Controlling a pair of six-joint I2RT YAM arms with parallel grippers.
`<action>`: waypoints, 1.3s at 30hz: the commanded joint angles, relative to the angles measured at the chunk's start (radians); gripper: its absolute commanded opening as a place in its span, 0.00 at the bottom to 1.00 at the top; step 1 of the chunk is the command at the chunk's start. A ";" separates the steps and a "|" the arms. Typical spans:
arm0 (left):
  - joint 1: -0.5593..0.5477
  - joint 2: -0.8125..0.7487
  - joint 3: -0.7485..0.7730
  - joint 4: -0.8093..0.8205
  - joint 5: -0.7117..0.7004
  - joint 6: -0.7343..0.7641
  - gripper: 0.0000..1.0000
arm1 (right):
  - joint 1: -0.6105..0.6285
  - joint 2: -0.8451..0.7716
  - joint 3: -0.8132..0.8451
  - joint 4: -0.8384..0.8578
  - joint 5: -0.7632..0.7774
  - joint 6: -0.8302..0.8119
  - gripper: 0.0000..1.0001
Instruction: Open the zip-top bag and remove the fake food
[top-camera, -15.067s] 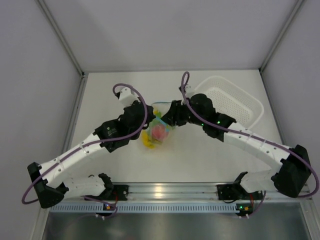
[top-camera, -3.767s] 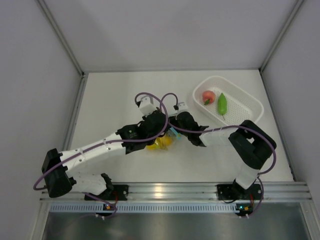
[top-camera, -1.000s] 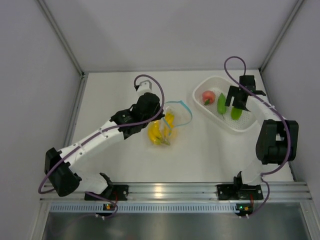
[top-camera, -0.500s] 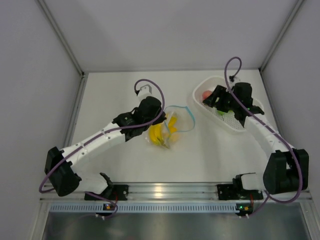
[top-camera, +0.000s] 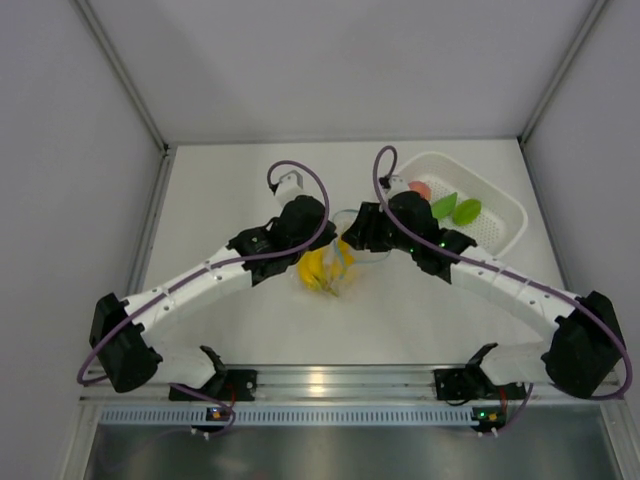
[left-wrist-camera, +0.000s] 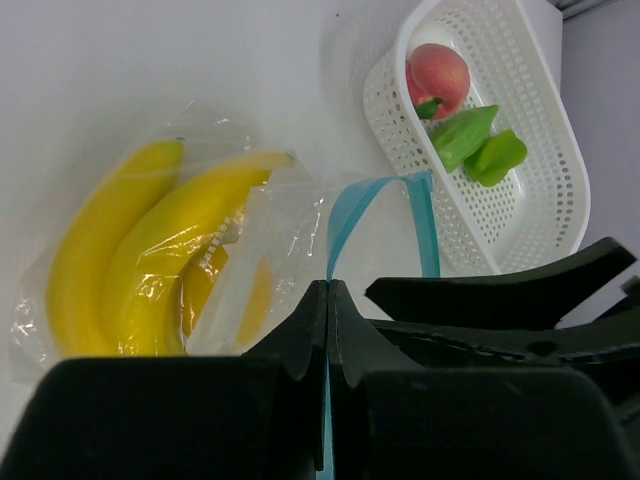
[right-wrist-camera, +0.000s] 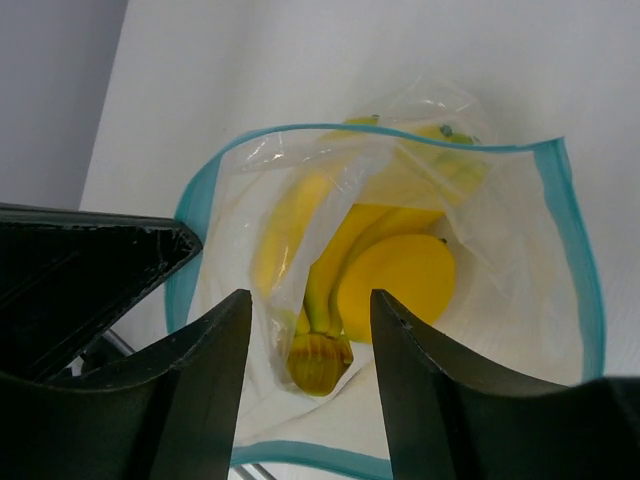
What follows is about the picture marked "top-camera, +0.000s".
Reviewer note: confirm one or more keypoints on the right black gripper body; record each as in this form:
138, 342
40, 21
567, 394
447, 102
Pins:
403, 243

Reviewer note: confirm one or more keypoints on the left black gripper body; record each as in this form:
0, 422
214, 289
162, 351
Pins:
325, 239

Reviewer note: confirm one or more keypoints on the red fake peach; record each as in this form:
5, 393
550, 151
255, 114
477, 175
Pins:
421, 188

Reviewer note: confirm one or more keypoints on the green fake vegetable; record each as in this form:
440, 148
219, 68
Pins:
443, 207
466, 212

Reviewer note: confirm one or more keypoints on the clear zip top bag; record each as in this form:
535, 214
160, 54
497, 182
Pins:
342, 219

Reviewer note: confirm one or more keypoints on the yellow fake lemon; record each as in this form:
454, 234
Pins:
353, 265

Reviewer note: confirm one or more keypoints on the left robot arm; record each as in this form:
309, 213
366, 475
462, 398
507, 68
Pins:
129, 336

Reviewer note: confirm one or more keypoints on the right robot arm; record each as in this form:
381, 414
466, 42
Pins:
581, 340

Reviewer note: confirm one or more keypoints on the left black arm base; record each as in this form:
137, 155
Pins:
237, 384

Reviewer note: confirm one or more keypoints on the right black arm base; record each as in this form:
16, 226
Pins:
462, 385

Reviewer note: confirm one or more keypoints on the yellow fake banana bunch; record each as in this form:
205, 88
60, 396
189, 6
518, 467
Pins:
321, 270

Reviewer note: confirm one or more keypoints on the white perforated plastic basket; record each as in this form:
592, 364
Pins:
503, 219

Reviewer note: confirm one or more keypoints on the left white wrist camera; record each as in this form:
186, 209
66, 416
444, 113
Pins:
288, 187

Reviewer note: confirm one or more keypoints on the aluminium mounting rail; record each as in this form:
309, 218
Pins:
313, 383

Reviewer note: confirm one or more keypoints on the white slotted cable duct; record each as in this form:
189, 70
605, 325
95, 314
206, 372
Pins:
273, 415

